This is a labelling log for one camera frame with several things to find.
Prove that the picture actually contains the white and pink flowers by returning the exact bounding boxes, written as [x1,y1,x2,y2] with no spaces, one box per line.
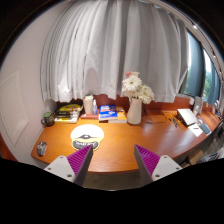
[122,71,154,104]

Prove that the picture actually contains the white cylindrical container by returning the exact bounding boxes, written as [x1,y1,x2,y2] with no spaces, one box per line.
[83,95,93,114]

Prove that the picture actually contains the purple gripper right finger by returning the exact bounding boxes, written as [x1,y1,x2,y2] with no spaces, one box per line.
[134,145,182,183]

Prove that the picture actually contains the white ceramic vase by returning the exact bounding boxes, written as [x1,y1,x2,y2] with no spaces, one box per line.
[127,98,142,125]

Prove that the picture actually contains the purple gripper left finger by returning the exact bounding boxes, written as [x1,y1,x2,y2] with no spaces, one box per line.
[45,145,93,186]

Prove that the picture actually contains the black cable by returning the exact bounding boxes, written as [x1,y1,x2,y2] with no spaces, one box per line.
[143,105,174,125]

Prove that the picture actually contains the blue book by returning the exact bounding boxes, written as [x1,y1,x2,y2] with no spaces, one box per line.
[99,104,118,121]

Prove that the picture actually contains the white curtain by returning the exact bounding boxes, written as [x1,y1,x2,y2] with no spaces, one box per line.
[41,0,188,103]

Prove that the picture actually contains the red flat book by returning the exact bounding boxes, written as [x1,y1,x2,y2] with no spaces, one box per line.
[80,114,99,120]

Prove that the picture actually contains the stack of dark books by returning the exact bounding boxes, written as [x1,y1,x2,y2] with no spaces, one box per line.
[54,103,83,123]

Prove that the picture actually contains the white paper sheet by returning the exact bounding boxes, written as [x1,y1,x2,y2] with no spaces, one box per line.
[188,124,202,137]

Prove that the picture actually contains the small clear sanitizer bottle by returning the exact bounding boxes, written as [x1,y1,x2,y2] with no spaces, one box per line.
[92,99,98,115]

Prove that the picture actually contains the silver laptop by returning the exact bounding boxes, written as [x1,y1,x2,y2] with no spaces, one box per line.
[177,109,197,126]

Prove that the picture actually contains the grey computer mouse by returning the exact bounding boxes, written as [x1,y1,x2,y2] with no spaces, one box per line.
[37,142,47,156]

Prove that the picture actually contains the dark smartphone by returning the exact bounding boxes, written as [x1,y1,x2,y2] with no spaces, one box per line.
[200,124,211,135]

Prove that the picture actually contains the dark green mug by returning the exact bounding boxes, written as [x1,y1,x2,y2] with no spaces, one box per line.
[41,112,55,127]

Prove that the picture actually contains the orange book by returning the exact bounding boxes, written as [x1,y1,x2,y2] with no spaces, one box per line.
[109,106,127,123]

